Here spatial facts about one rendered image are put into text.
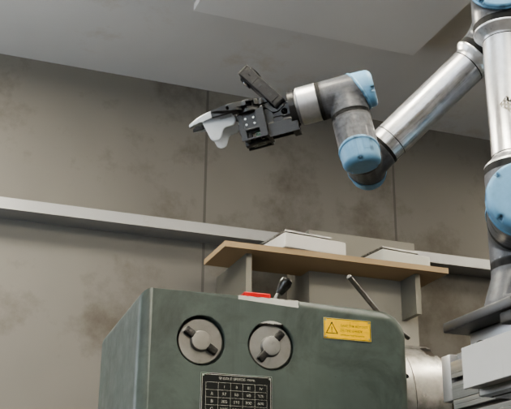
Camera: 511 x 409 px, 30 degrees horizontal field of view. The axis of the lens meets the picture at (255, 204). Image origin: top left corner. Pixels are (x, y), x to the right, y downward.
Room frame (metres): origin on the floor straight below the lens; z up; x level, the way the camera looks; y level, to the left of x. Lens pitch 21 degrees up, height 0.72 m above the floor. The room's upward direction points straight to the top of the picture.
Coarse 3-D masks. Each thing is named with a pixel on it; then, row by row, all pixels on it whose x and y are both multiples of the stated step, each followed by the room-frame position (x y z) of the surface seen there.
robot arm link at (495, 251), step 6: (486, 210) 1.73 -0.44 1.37; (486, 216) 1.74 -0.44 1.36; (492, 240) 1.70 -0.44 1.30; (492, 246) 1.71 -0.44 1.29; (498, 246) 1.69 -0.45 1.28; (504, 246) 1.67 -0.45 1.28; (492, 252) 1.72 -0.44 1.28; (498, 252) 1.70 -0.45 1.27; (504, 252) 1.69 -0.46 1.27; (510, 252) 1.68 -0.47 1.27; (492, 258) 1.72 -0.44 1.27; (498, 258) 1.70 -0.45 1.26
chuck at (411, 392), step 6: (408, 366) 2.21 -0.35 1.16; (408, 372) 2.20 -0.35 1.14; (408, 378) 2.19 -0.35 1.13; (408, 384) 2.19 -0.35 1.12; (414, 384) 2.19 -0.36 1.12; (408, 390) 2.18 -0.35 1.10; (414, 390) 2.19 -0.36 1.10; (408, 396) 2.18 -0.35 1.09; (414, 396) 2.19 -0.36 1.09; (408, 402) 2.18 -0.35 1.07; (414, 402) 2.19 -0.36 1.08; (408, 408) 2.18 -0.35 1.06; (414, 408) 2.19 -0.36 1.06
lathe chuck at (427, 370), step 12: (408, 348) 2.27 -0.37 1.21; (420, 348) 2.29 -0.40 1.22; (408, 360) 2.22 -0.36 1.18; (420, 360) 2.23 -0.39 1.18; (432, 360) 2.24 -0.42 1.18; (420, 372) 2.21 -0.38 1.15; (432, 372) 2.22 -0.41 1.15; (420, 384) 2.20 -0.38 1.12; (432, 384) 2.21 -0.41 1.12; (420, 396) 2.19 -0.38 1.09; (432, 396) 2.20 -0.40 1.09; (420, 408) 2.19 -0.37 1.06; (432, 408) 2.20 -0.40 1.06; (444, 408) 2.21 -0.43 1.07
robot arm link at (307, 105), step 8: (296, 88) 1.66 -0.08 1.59; (304, 88) 1.66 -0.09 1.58; (312, 88) 1.65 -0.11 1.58; (296, 96) 1.66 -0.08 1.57; (304, 96) 1.65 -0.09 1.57; (312, 96) 1.65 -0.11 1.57; (296, 104) 1.66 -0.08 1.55; (304, 104) 1.66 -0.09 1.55; (312, 104) 1.65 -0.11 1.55; (304, 112) 1.66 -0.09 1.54; (312, 112) 1.66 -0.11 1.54; (320, 112) 1.72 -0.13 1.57; (304, 120) 1.68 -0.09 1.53; (312, 120) 1.68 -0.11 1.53; (320, 120) 1.69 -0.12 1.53
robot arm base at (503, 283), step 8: (496, 264) 1.71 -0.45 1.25; (504, 264) 1.69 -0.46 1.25; (496, 272) 1.71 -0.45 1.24; (504, 272) 1.69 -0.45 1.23; (496, 280) 1.70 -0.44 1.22; (504, 280) 1.69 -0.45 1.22; (488, 288) 1.73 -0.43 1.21; (496, 288) 1.70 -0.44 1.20; (504, 288) 1.68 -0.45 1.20; (488, 296) 1.72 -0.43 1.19; (496, 296) 1.69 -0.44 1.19; (504, 296) 1.68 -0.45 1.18
